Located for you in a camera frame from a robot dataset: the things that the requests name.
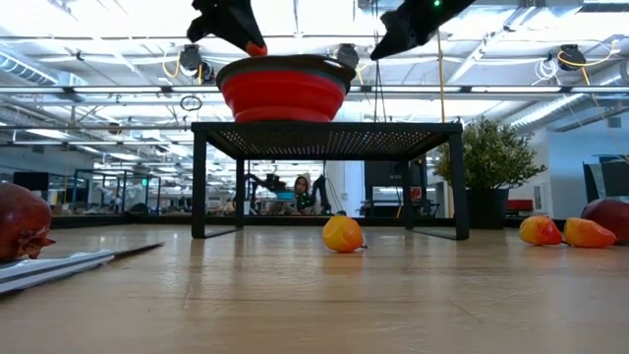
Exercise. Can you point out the person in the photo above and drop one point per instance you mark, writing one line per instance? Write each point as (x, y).
(302, 187)

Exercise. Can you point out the green potted plant black pot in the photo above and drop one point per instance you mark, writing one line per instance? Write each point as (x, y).
(491, 157)

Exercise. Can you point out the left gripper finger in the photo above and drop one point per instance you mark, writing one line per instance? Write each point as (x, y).
(238, 19)

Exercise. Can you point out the teal tub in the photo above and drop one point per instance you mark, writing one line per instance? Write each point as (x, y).
(285, 195)

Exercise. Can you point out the orange pointed toy pear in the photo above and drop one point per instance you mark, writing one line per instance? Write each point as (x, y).
(588, 233)

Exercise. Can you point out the red box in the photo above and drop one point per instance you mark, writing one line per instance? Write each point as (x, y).
(520, 205)

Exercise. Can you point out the dark panel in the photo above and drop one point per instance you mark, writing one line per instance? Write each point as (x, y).
(614, 179)

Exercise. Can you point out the black mesh metal rack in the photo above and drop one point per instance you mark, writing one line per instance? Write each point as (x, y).
(324, 129)

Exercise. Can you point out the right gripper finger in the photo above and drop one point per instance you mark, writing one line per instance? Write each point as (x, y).
(400, 32)

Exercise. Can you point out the dark red pomegranate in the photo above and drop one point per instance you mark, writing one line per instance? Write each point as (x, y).
(609, 221)
(22, 221)

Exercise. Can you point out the small black monitor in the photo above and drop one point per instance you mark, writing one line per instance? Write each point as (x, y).
(32, 178)

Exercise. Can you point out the red yellow toy pear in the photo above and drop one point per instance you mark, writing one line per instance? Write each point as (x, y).
(539, 231)

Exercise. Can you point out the yellow orange toy pear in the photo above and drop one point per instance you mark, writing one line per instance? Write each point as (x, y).
(341, 235)

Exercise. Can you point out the red collapsible bowl grey rim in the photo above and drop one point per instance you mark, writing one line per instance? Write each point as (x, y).
(282, 96)

